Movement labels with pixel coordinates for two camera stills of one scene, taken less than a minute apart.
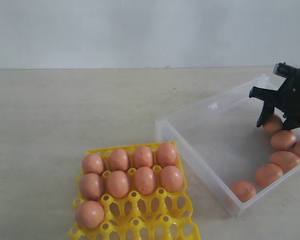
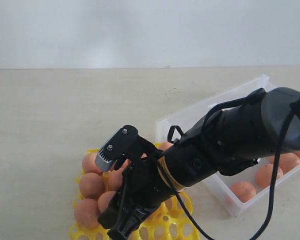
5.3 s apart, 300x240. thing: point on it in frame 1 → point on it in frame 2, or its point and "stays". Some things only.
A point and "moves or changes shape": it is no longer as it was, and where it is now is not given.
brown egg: [89, 214] stays
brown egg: [273, 125] moves or changes shape
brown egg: [90, 186] stays
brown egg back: [118, 184] stays
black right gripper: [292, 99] → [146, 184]
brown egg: [92, 163] stays
